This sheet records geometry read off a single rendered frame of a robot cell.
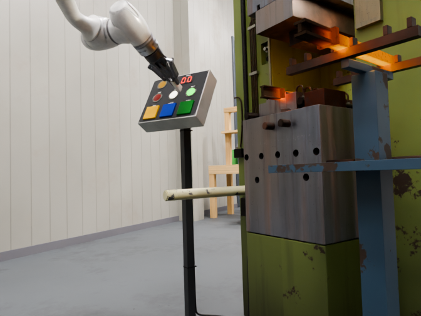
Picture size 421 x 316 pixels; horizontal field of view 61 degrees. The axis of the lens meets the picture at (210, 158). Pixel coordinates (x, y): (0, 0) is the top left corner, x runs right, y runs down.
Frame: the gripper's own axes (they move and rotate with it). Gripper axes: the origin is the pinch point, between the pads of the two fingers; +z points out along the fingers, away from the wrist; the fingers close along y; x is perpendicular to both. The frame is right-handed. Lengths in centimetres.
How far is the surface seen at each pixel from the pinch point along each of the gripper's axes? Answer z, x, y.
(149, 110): 10.0, -3.5, -21.3
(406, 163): -25, -61, 88
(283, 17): -8, 16, 49
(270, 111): 12.6, -11.3, 41.1
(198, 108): 11.2, -5.8, 6.8
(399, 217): 29, -48, 84
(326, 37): -38, -37, 75
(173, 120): 12.2, -10.0, -5.8
